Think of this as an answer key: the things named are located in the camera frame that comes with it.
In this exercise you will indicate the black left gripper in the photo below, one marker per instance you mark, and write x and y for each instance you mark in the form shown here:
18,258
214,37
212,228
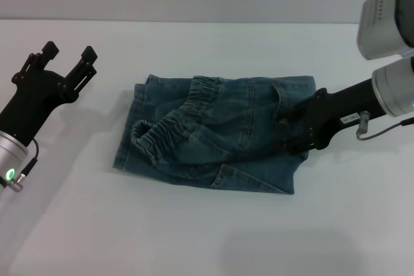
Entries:
32,104

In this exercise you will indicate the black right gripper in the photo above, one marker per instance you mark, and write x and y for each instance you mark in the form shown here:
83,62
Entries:
339,108

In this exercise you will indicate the blue denim shorts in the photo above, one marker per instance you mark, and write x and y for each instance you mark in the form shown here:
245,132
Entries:
226,117

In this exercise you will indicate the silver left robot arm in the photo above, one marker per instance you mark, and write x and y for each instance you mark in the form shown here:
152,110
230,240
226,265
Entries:
9,156

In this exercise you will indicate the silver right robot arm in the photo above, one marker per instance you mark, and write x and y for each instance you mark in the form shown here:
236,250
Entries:
394,88

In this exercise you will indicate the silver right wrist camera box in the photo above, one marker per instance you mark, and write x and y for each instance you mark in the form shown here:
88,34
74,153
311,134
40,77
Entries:
381,20

